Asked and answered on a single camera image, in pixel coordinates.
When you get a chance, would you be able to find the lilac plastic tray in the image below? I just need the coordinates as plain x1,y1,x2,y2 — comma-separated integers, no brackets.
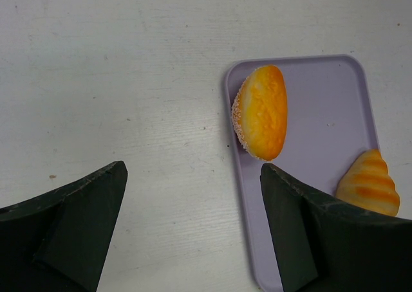
223,55,379,291

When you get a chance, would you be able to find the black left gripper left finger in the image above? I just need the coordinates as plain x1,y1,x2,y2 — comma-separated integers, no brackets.
1,161,127,291

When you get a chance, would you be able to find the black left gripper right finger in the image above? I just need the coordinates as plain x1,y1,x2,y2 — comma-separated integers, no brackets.
260,163,411,291

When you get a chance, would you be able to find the small round orange bun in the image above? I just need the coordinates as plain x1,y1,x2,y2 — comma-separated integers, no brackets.
231,64,288,161

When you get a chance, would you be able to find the fake croissant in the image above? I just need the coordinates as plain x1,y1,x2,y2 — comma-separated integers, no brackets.
335,149,400,217

